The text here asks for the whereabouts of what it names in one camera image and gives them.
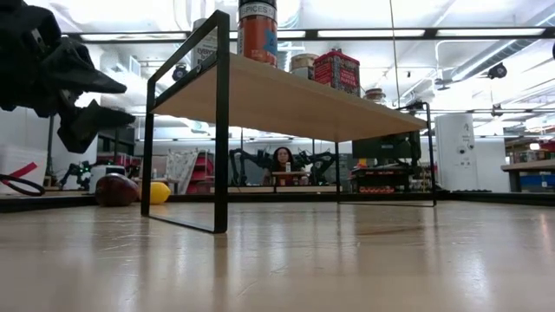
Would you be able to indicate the dark red fruit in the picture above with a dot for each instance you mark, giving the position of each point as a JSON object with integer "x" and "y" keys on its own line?
{"x": 116, "y": 190}

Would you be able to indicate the small robot green lights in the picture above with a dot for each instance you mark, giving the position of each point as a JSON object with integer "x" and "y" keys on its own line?
{"x": 78, "y": 169}

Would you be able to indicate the white bin red tape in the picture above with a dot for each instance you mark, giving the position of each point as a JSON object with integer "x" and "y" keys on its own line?
{"x": 26, "y": 154}

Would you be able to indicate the yellow lemon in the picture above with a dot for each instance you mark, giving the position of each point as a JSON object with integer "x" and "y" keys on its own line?
{"x": 159, "y": 193}

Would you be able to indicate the black round camera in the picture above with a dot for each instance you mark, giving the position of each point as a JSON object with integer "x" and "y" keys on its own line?
{"x": 498, "y": 70}
{"x": 180, "y": 72}

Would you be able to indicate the bagel seasoning glass jar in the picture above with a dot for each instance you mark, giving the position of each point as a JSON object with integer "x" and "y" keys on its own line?
{"x": 206, "y": 45}

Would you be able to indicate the tilted wooden board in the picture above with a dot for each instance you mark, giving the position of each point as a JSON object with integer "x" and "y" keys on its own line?
{"x": 282, "y": 99}

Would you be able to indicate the red lid paprika tin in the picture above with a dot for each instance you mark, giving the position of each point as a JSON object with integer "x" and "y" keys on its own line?
{"x": 338, "y": 71}

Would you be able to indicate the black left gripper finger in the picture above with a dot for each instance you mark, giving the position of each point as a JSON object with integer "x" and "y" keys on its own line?
{"x": 82, "y": 78}
{"x": 91, "y": 123}

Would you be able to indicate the red rack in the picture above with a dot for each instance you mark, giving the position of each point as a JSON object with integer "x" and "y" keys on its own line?
{"x": 201, "y": 173}

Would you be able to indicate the black background robot arm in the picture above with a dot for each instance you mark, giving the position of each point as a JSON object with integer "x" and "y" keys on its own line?
{"x": 243, "y": 158}
{"x": 321, "y": 162}

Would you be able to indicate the black aluminium table frame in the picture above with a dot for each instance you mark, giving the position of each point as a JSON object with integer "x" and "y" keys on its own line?
{"x": 477, "y": 198}

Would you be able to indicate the orange spice jar black lid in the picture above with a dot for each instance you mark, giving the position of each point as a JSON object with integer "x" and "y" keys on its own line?
{"x": 258, "y": 39}

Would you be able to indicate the white kiosk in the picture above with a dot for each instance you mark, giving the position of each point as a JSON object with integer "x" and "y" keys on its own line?
{"x": 455, "y": 173}

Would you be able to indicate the wooden workbench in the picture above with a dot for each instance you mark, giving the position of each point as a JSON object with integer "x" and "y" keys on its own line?
{"x": 529, "y": 165}

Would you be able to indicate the table with red items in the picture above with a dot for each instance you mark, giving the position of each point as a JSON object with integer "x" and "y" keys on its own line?
{"x": 381, "y": 177}

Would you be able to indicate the tan lid white label jar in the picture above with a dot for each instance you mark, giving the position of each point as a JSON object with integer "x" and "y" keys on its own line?
{"x": 303, "y": 65}

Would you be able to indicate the small glass spice jar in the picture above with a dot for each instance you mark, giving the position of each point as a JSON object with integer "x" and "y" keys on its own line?
{"x": 375, "y": 96}

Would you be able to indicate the person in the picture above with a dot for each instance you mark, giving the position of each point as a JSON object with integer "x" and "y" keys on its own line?
{"x": 282, "y": 158}

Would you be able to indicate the black monitor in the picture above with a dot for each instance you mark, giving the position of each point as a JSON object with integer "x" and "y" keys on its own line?
{"x": 381, "y": 147}

